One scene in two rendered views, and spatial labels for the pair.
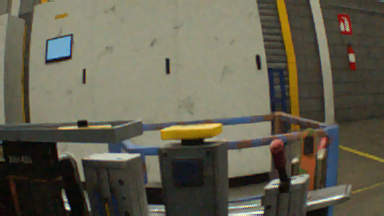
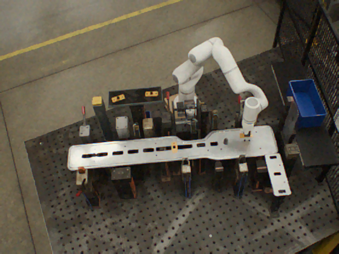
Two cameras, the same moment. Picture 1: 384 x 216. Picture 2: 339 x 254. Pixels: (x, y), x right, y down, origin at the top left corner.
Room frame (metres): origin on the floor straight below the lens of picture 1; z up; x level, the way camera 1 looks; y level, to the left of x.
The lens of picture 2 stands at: (3.05, 0.11, 3.11)
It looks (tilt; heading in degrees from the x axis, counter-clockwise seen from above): 55 degrees down; 168
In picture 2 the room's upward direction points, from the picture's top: 6 degrees counter-clockwise
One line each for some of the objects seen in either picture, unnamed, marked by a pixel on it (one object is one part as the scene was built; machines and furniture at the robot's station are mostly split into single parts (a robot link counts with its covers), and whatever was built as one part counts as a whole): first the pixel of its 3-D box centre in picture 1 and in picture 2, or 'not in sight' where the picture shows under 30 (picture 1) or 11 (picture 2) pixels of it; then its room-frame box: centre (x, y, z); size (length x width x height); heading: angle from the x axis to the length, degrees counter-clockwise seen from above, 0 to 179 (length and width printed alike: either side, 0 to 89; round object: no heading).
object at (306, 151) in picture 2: not in sight; (301, 109); (1.77, 1.33, 1.01); 0.90 x 0.22 x 0.03; 167
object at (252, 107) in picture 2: not in sight; (252, 108); (1.87, 0.87, 1.34); 0.09 x 0.08 x 0.13; 109
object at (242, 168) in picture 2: not in sight; (240, 178); (2.05, 0.76, 0.87); 0.12 x 0.09 x 0.35; 167
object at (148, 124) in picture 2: not in sight; (150, 139); (1.58, 0.28, 0.89); 0.13 x 0.11 x 0.38; 167
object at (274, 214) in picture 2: not in sight; (277, 201); (2.27, 0.93, 0.84); 0.11 x 0.06 x 0.29; 167
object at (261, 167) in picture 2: not in sight; (258, 176); (2.07, 0.89, 0.84); 0.11 x 0.10 x 0.28; 167
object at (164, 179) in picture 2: not in sight; (163, 160); (1.75, 0.33, 0.84); 0.17 x 0.06 x 0.29; 167
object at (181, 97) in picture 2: not in sight; (186, 95); (1.28, 0.65, 0.88); 0.19 x 0.19 x 0.18
